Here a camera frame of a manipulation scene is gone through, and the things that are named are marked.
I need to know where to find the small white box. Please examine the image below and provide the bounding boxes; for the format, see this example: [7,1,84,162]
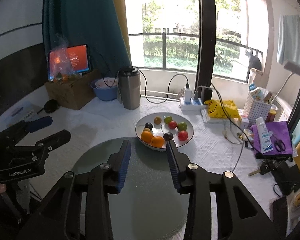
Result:
[239,115,250,130]

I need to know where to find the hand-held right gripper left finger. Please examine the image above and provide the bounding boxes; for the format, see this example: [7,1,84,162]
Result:
[16,140,132,240]

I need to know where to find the grey cable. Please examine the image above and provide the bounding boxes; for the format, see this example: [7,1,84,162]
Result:
[224,127,244,173]

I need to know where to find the yellow curtain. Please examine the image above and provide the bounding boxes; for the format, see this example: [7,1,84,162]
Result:
[109,0,132,65]

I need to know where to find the white oval plate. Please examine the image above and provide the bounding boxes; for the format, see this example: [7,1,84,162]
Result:
[135,112,194,151]

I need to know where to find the blue paper packet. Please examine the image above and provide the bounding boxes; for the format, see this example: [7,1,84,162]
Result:
[5,101,42,128]

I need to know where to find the black round device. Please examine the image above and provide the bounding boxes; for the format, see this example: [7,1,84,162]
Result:
[39,99,58,114]

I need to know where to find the yellow plastic bag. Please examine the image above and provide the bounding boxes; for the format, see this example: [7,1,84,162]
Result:
[205,99,240,119]

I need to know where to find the white tube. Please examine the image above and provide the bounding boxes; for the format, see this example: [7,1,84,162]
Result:
[255,117,273,154]

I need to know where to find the white power strip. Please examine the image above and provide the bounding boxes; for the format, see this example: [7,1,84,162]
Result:
[179,97,208,111]

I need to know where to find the white quilted tablecloth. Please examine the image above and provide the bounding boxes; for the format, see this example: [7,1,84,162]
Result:
[0,95,290,240]

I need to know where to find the black charger cable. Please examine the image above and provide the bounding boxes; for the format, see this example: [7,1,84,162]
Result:
[196,85,243,145]

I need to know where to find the black scissors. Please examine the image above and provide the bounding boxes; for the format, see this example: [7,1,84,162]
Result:
[272,135,287,152]

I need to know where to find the cardboard box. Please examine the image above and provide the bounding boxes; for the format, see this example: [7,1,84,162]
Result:
[45,69,100,110]

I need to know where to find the white desk lamp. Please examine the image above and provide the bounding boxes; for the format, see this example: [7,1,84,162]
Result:
[270,59,300,105]

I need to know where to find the black charger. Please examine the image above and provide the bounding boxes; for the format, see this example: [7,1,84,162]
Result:
[202,87,213,103]

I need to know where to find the round glass mat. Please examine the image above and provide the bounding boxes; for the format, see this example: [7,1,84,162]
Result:
[71,137,190,240]

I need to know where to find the balcony railing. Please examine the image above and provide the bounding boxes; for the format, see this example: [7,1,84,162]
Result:
[128,32,248,82]

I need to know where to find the tablet with orange screen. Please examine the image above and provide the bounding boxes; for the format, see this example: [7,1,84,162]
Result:
[48,44,92,76]

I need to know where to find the orange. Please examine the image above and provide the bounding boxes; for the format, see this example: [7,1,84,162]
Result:
[151,136,165,148]
[141,131,154,143]

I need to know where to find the car key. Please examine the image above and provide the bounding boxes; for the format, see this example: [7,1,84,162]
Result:
[248,160,278,177]

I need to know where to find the dark window post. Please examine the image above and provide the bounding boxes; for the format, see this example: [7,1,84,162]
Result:
[197,0,217,90]

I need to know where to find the purple cloth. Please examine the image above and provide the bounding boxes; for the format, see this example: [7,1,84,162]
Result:
[250,121,293,159]

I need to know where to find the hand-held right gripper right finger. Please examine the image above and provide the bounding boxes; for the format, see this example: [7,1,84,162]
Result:
[166,139,282,240]

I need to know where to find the blue plastic bowl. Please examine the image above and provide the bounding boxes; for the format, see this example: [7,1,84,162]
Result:
[90,78,119,101]

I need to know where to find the clear plastic bag of oranges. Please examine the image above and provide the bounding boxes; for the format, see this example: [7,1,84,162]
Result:
[51,34,82,83]

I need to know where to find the bear print case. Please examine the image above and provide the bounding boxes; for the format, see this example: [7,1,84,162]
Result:
[272,184,300,230]

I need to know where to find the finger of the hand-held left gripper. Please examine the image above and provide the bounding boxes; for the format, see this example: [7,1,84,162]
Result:
[0,129,72,161]
[0,116,53,146]

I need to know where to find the stainless steel tumbler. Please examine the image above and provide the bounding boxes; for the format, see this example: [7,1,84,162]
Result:
[117,66,141,110]

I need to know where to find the black tablet cable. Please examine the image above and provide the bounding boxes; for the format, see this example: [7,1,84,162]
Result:
[90,50,190,103]

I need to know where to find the light blue towel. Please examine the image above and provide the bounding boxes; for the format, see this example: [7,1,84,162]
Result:
[277,15,300,67]

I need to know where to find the white charger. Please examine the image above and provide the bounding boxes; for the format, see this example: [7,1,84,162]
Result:
[184,84,192,103]

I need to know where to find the white tissue packet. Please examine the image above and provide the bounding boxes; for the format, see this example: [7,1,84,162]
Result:
[201,109,242,124]

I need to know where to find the black pouch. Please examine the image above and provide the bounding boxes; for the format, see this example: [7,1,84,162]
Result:
[274,159,300,197]

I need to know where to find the teal curtain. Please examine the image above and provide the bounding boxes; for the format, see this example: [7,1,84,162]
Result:
[42,0,132,77]

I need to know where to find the white plastic basket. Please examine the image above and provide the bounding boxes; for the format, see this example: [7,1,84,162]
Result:
[243,90,276,122]

